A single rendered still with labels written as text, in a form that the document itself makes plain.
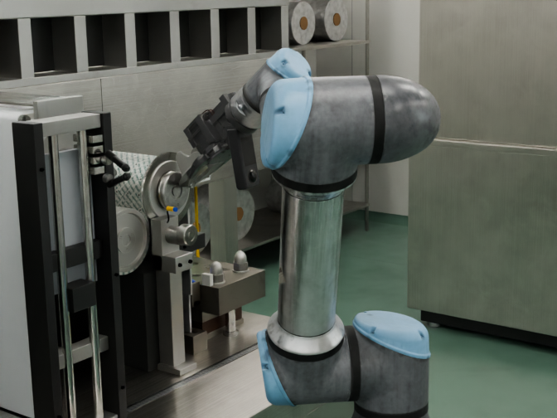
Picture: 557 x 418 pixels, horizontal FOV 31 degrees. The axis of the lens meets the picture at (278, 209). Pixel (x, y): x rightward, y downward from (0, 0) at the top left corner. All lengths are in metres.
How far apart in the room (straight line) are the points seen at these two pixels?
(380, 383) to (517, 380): 2.83
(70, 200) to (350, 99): 0.56
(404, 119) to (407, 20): 5.46
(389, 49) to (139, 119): 4.57
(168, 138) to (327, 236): 1.12
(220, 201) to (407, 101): 1.65
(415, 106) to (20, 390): 0.91
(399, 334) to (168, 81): 1.12
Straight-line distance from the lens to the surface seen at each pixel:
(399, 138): 1.27
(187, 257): 1.90
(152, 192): 1.89
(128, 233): 1.87
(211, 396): 1.86
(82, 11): 2.21
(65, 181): 1.61
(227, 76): 2.58
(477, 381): 4.29
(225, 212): 2.87
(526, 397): 4.17
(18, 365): 1.81
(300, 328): 1.44
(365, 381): 1.51
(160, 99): 2.39
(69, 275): 1.64
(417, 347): 1.52
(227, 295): 2.07
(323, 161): 1.26
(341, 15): 6.50
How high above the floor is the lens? 1.64
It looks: 13 degrees down
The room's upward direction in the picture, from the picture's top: 1 degrees counter-clockwise
